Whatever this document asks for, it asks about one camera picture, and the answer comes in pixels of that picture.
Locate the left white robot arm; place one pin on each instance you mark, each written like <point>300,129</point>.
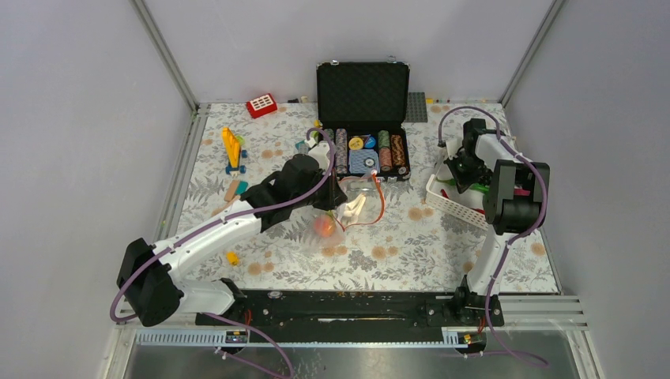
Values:
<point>153,278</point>

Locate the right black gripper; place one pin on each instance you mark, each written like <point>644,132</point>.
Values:
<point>462,181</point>

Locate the black mounting base plate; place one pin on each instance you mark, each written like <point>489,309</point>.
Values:
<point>363,316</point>

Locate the white plastic basket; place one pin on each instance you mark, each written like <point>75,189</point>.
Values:
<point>467,207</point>

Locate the orange peach toy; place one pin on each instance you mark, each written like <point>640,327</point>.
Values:
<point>324,226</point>

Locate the clear zip top bag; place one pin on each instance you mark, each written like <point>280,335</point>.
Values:
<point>364,207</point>

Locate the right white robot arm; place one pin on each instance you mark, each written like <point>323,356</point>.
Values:
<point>514,207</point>

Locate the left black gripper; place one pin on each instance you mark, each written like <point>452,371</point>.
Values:
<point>334,197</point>

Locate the small yellow toy piece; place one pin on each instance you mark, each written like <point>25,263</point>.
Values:
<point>232,258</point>

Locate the yellow toy block cart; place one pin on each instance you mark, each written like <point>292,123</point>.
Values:
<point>234,152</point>

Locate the black poker chip case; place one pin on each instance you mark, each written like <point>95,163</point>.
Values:
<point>368,99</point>

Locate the red white toy block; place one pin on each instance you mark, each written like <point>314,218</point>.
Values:
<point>261,106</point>

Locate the wooden teal block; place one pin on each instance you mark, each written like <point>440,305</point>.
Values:
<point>236,188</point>

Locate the grey lego baseplate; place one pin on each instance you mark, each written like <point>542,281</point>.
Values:
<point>416,107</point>

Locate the green chili pepper toy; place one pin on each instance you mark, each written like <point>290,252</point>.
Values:
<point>451,182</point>

